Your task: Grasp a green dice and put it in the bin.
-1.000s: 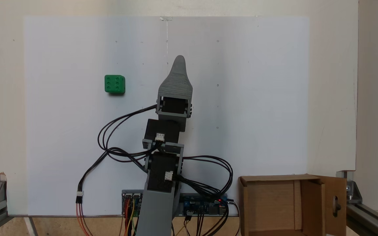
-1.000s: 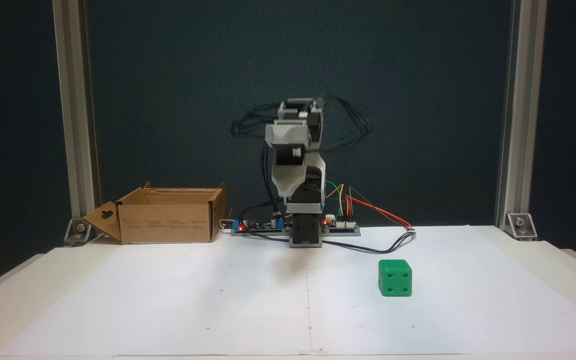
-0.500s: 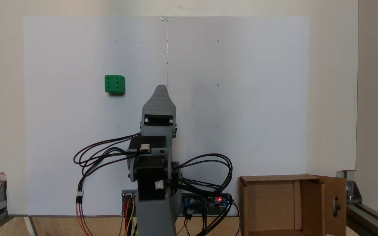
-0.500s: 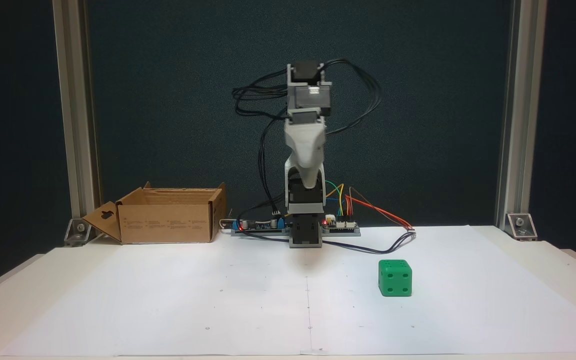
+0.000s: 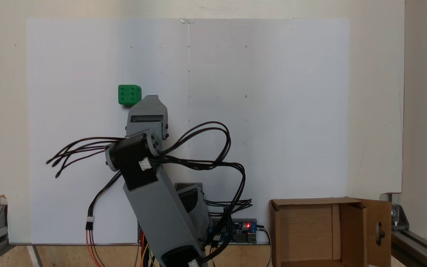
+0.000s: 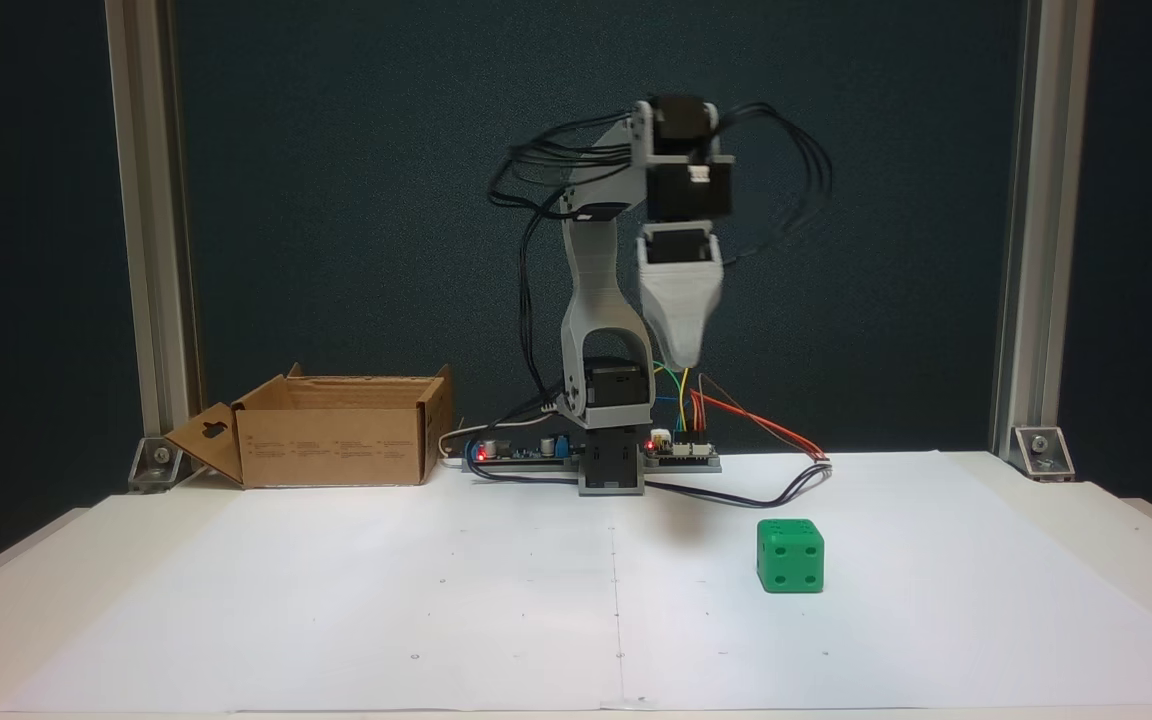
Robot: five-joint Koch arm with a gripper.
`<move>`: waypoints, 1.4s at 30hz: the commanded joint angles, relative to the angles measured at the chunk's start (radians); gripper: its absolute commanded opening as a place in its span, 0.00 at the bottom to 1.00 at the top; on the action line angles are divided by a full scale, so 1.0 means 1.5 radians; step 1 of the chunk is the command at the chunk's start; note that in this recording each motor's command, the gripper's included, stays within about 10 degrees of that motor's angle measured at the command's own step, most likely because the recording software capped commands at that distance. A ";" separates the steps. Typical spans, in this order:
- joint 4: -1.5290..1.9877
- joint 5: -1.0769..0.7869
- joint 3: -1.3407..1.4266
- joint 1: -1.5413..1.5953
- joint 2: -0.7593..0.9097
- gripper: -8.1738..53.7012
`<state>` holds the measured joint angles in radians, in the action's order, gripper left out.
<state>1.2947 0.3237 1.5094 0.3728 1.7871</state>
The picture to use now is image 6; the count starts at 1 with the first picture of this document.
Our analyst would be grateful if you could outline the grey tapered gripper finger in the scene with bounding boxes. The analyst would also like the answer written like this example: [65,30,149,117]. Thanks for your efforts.
[647,299,720,370]

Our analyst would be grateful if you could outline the green die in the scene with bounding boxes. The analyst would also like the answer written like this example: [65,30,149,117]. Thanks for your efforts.
[756,518,826,595]

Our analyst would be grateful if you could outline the blue circuit board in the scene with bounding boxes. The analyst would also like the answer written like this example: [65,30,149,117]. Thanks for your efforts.
[464,432,583,473]

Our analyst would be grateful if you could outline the brown cardboard box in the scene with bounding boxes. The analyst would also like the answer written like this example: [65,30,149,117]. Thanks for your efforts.
[164,363,455,490]

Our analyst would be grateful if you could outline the yellow green jumper wires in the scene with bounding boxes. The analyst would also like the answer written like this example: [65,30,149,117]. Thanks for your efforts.
[650,360,703,437]

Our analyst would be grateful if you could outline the red and orange wires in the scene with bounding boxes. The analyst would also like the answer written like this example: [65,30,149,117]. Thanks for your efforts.
[691,374,829,463]

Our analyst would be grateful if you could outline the circuit board with jumper wires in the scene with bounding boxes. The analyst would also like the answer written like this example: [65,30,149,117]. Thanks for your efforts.
[643,428,723,473]

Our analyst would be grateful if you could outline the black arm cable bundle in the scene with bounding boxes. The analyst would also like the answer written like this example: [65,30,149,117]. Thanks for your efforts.
[486,108,643,407]

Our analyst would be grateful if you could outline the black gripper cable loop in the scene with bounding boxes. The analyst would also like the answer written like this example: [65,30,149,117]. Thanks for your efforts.
[716,100,835,269]

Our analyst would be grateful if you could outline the black cable with white connector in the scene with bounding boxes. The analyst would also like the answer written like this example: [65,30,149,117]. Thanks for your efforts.
[466,454,834,508]

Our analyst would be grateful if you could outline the aluminium frame post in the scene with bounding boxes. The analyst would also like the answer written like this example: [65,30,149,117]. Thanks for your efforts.
[103,0,205,443]
[990,0,1098,457]

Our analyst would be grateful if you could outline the metal corner bracket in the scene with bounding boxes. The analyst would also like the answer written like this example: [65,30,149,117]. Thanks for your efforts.
[1010,425,1076,482]
[127,434,186,494]

